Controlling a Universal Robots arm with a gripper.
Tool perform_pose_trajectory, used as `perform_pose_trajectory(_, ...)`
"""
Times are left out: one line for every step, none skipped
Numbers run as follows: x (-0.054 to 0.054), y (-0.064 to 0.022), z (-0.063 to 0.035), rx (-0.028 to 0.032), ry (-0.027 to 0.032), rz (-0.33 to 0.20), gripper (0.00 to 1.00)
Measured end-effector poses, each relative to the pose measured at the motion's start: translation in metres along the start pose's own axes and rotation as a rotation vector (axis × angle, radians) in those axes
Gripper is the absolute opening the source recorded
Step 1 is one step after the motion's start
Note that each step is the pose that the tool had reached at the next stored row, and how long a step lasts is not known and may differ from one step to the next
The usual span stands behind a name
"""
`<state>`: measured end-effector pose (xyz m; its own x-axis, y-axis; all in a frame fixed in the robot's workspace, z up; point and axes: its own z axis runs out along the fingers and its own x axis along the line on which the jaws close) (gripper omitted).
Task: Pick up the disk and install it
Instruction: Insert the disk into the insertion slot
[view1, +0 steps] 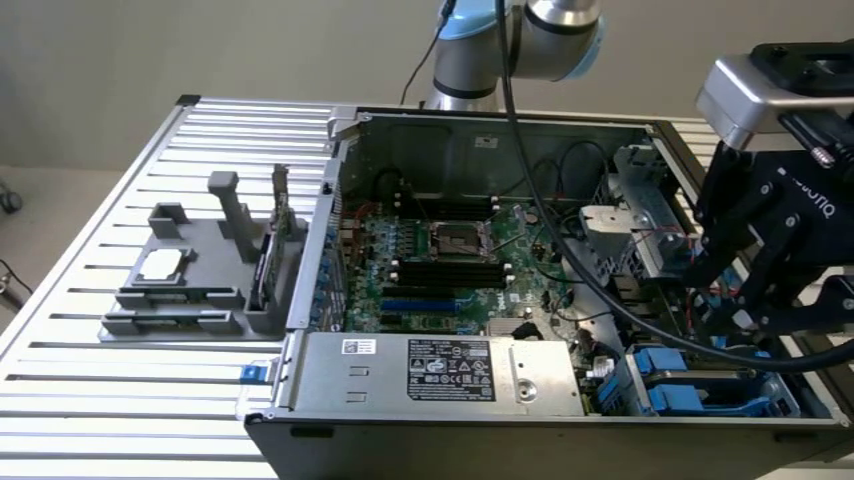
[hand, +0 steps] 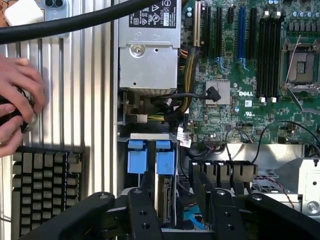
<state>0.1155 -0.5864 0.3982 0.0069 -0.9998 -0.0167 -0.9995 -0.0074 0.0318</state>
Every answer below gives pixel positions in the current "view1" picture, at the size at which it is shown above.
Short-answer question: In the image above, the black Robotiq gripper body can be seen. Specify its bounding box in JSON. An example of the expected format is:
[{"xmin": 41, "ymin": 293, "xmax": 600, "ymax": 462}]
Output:
[{"xmin": 697, "ymin": 144, "xmax": 854, "ymax": 281}]

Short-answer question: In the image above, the perforated metal drive cage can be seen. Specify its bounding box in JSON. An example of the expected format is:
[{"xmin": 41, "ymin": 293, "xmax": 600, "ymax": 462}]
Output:
[{"xmin": 600, "ymin": 143, "xmax": 704, "ymax": 281}]

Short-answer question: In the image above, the green motherboard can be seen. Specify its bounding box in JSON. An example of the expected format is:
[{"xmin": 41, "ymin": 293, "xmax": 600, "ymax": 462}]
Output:
[{"xmin": 337, "ymin": 192, "xmax": 626, "ymax": 339}]

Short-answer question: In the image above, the silver chipset heatsink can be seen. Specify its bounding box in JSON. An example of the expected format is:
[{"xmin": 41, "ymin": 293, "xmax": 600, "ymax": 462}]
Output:
[{"xmin": 486, "ymin": 317, "xmax": 536, "ymax": 339}]

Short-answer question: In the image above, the CPU socket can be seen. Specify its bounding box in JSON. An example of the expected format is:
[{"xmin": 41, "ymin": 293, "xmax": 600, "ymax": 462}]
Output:
[{"xmin": 426, "ymin": 219, "xmax": 500, "ymax": 262}]

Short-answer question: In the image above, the black RAM slot bank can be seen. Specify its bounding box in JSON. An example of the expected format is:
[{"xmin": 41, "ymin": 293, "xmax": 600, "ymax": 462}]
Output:
[
  {"xmin": 394, "ymin": 191, "xmax": 504, "ymax": 212},
  {"xmin": 391, "ymin": 258, "xmax": 514, "ymax": 287}
]

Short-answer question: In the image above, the black expansion slot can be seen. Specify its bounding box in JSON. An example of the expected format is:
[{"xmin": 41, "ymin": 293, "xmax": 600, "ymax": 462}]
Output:
[{"xmin": 381, "ymin": 285, "xmax": 473, "ymax": 302}]

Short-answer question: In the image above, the blue expansion slot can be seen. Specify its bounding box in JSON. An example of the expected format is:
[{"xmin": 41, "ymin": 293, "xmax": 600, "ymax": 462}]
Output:
[{"xmin": 381, "ymin": 298, "xmax": 457, "ymax": 312}]

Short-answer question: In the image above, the open black PC case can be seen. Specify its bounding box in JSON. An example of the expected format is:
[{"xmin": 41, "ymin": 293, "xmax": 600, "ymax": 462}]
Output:
[{"xmin": 243, "ymin": 105, "xmax": 854, "ymax": 480}]

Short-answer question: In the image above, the silver power supply unit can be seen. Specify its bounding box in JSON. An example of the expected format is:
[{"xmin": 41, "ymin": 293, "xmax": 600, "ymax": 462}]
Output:
[{"xmin": 287, "ymin": 331, "xmax": 590, "ymax": 417}]

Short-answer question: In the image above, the green graphics card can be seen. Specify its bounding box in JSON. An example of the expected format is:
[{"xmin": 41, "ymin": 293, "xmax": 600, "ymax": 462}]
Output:
[{"xmin": 253, "ymin": 163, "xmax": 301, "ymax": 307}]

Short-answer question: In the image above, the grey parts rack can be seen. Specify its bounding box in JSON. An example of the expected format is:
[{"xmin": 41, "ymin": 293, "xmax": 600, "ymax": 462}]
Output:
[{"xmin": 98, "ymin": 171, "xmax": 313, "ymax": 344}]

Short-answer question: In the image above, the silver CPU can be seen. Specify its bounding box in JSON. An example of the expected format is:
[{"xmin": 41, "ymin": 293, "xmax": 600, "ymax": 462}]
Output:
[{"xmin": 137, "ymin": 248, "xmax": 190, "ymax": 281}]

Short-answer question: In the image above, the red wire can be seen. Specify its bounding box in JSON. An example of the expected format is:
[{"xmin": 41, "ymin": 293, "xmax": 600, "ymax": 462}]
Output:
[{"xmin": 632, "ymin": 225, "xmax": 700, "ymax": 266}]

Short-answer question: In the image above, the black camera cable connector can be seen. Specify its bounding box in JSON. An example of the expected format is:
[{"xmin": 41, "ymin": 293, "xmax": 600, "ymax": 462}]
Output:
[{"xmin": 777, "ymin": 112, "xmax": 854, "ymax": 169}]

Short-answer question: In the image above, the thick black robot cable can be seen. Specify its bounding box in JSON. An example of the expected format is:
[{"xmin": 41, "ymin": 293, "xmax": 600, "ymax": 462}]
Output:
[{"xmin": 494, "ymin": 0, "xmax": 854, "ymax": 374}]

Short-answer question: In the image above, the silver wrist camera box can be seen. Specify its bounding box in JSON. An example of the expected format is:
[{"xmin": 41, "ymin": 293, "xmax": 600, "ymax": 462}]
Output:
[{"xmin": 696, "ymin": 42, "xmax": 854, "ymax": 151}]

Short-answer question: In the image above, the black looped case wire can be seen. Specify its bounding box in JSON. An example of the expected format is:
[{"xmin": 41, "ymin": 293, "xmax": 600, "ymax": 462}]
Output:
[{"xmin": 533, "ymin": 141, "xmax": 620, "ymax": 201}]

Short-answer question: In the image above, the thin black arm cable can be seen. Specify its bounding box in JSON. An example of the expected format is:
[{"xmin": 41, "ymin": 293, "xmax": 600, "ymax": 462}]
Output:
[{"xmin": 398, "ymin": 0, "xmax": 460, "ymax": 105}]

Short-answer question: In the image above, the black floor cable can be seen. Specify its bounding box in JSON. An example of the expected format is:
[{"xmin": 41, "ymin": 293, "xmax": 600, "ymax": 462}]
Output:
[{"xmin": 0, "ymin": 259, "xmax": 35, "ymax": 307}]

